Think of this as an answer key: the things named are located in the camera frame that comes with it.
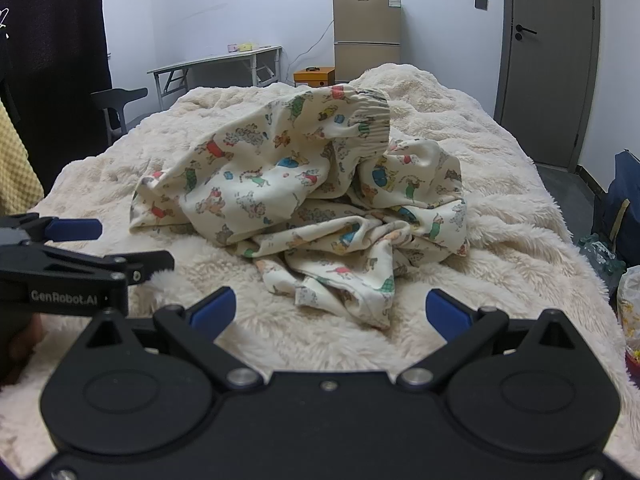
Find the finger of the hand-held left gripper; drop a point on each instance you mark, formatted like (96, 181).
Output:
(75, 230)
(147, 262)

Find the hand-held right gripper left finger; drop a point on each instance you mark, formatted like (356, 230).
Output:
(216, 308)

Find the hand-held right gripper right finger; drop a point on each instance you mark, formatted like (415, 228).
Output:
(445, 312)

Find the cartoon print cream pants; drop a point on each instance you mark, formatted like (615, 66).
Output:
(300, 195)

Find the person's left hand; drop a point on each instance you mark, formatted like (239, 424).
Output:
(22, 347)

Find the fluffy cream blanket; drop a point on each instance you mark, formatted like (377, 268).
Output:
(500, 270)

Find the yellow quilted garment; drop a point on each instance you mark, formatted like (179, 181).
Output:
(17, 170)

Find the black chair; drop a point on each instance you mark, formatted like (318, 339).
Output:
(117, 97)

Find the black curtain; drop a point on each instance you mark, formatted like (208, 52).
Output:
(50, 85)

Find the clear plastic bag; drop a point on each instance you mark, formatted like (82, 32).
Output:
(602, 257)

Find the plastic bag with yellow contents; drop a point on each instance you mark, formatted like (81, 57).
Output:
(629, 310)

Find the blue bag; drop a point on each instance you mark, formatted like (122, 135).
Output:
(622, 195)

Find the grey folding table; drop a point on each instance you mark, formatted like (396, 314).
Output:
(215, 60)

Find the small box on table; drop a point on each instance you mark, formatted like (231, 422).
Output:
(242, 47)

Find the orange box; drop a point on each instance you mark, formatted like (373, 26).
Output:
(314, 76)

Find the grey door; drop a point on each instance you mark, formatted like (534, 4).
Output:
(545, 70)

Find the beige two-door fridge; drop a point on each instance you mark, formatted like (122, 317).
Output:
(367, 35)

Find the dark wall switch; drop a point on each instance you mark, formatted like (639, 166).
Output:
(481, 2)

